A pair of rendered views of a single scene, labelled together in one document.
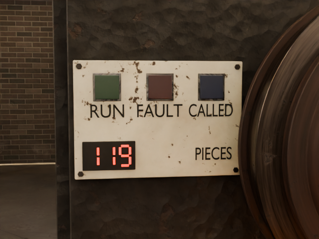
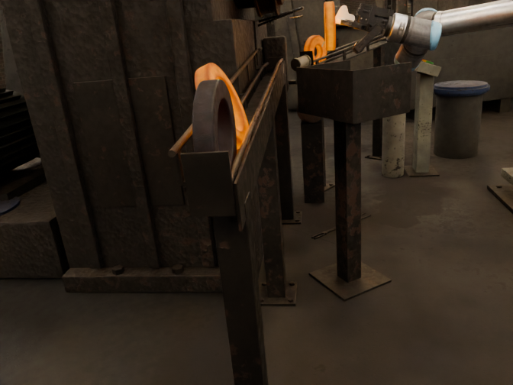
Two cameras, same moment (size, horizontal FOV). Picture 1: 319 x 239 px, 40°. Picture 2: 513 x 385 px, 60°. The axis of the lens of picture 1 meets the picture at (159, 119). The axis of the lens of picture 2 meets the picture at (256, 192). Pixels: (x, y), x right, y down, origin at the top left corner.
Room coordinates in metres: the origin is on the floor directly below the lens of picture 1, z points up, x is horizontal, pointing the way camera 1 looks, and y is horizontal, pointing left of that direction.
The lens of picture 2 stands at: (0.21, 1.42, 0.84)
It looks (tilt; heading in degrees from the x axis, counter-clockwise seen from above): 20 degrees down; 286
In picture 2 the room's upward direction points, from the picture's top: 5 degrees counter-clockwise
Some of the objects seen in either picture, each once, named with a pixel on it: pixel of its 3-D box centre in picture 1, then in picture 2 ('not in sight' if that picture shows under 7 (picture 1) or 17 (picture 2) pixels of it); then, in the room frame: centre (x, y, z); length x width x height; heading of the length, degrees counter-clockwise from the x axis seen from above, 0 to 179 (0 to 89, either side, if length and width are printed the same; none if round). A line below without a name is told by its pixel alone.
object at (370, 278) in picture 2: not in sight; (352, 182); (0.29, 0.08, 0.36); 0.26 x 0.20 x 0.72; 133
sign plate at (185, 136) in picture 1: (159, 119); not in sight; (0.68, 0.00, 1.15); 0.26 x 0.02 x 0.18; 98
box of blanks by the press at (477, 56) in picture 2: not in sight; (442, 66); (-0.33, -2.95, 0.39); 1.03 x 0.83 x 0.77; 23
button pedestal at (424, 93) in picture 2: not in sight; (423, 118); (-0.02, -1.12, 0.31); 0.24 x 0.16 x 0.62; 98
